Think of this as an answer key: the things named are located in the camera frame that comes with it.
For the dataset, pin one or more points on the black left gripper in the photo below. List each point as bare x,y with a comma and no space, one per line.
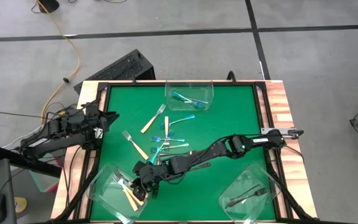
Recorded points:
93,119

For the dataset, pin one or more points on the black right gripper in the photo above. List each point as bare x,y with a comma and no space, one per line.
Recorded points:
146,175

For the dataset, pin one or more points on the iridescent blue fork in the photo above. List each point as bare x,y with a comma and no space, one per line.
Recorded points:
179,145
183,118
179,96
157,139
194,100
154,157

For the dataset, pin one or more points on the thin black fork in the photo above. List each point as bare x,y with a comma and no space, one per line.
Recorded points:
244,193

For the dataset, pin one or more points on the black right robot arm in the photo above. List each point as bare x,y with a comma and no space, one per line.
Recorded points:
204,155

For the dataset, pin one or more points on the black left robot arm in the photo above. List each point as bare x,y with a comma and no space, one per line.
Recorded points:
51,141

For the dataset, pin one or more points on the green felt mat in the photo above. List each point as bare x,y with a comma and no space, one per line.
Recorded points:
129,102

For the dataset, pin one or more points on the clear plastic bin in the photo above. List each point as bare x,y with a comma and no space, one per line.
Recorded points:
253,177
104,199
171,104

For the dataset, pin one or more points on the green and pink box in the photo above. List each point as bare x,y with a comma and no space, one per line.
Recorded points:
43,182

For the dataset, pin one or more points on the black desk beam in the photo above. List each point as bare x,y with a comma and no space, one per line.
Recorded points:
26,161

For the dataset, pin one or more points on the yellow round sticker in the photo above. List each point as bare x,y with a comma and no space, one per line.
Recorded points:
20,205

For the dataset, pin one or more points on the black round stand base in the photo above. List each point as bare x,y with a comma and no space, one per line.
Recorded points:
49,4

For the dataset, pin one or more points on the silver arm base bracket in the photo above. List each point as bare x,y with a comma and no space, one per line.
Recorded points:
98,133
294,133

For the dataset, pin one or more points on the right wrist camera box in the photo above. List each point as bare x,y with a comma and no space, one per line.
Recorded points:
140,194

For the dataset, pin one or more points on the black metal table frame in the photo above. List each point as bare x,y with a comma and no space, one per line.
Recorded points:
135,84

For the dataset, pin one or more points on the black arched frame mount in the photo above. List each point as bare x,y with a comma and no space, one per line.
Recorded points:
134,80
231,76

